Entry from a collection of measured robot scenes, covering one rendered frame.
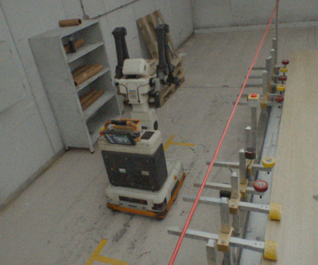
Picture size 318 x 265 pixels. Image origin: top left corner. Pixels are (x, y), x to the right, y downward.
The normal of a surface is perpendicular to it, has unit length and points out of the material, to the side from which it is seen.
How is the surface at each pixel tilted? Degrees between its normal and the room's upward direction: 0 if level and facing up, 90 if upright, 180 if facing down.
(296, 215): 0
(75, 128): 90
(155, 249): 0
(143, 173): 90
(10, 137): 90
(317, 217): 0
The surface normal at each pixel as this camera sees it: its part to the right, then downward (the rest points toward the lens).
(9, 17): 0.92, 0.06
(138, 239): -0.15, -0.86
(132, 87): -0.39, 0.37
